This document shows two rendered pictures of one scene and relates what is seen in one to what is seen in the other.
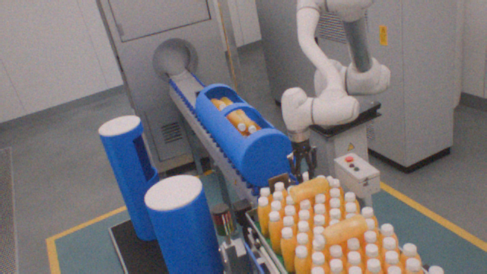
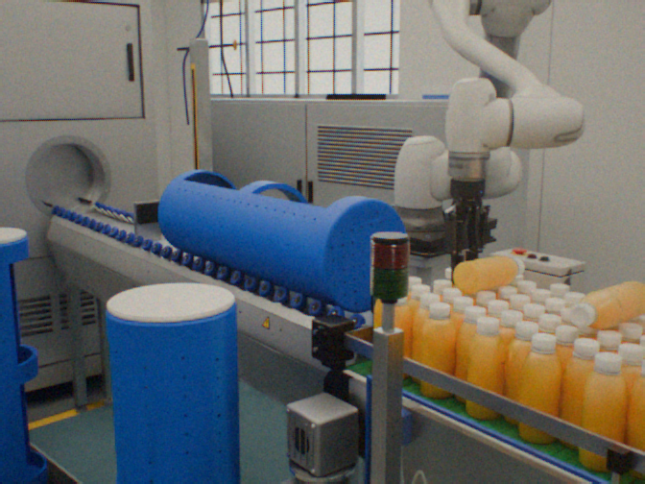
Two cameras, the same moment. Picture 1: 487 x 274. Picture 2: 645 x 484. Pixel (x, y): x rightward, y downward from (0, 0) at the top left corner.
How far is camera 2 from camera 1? 102 cm
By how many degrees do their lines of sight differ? 26
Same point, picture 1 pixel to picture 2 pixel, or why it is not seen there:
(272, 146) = (376, 227)
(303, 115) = (495, 119)
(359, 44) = (503, 88)
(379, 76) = (510, 162)
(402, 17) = not seen: hidden behind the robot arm
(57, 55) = not seen: outside the picture
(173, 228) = (179, 370)
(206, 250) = (228, 437)
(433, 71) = (502, 234)
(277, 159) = not seen: hidden behind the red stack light
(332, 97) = (545, 94)
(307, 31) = (461, 19)
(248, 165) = (334, 255)
